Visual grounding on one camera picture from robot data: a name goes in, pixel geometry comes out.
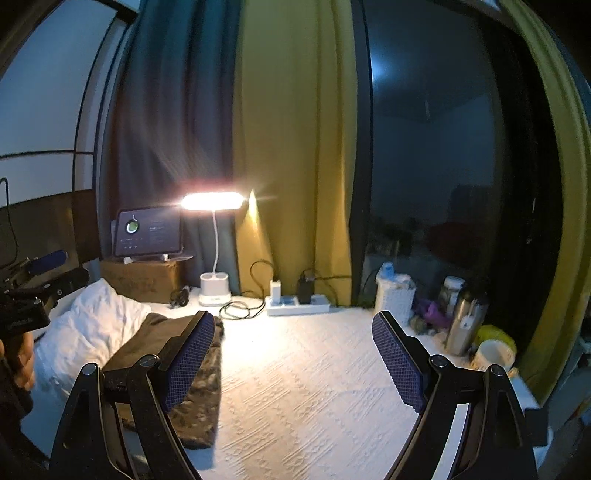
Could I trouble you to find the steel thermos bottle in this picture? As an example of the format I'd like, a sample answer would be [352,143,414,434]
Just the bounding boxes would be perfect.
[445,284,489,356]

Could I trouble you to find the dark tablet screen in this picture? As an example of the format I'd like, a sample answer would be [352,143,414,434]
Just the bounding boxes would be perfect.
[112,205,193,262]

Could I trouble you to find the brown cardboard box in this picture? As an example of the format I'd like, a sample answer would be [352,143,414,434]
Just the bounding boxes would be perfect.
[100,260,184,303]

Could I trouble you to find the yellow green curtain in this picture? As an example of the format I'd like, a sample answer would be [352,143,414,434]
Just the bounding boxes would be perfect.
[232,1,358,305]

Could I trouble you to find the white folded cloth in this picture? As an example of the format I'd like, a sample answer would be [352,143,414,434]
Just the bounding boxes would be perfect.
[35,279,152,400]

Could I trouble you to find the person's left hand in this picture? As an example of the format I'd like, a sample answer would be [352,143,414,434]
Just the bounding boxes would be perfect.
[1,332,35,392]

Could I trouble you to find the black bundled cable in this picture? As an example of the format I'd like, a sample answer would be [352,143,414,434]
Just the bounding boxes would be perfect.
[168,284,192,309]

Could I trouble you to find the white printed mug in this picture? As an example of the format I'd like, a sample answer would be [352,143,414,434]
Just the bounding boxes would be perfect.
[471,339,515,372]

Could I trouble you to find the white desk lamp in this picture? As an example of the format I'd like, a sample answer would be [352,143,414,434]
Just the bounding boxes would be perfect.
[180,191,245,307]

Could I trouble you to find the white textured bed cover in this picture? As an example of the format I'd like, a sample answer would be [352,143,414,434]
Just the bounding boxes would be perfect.
[20,285,553,480]

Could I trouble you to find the black charger plug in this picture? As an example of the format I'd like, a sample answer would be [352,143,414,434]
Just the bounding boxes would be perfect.
[297,272,315,305]

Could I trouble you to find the white woven basket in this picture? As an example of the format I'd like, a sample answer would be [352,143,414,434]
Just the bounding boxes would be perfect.
[375,262,416,327]

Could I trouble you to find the purple cloth item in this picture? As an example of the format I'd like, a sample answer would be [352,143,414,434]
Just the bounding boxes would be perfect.
[411,298,451,329]

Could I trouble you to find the olive green printed t-shirt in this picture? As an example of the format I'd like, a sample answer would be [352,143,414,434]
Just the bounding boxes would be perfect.
[104,312,224,450]

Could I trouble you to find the white charger plug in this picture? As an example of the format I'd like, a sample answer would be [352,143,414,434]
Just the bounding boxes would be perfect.
[270,277,281,305]

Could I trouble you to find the white power strip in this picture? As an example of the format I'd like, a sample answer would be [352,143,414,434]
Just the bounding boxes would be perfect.
[264,294,331,317]

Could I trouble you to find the black coiled cable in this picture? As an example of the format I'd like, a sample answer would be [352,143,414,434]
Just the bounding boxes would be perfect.
[217,258,279,322]

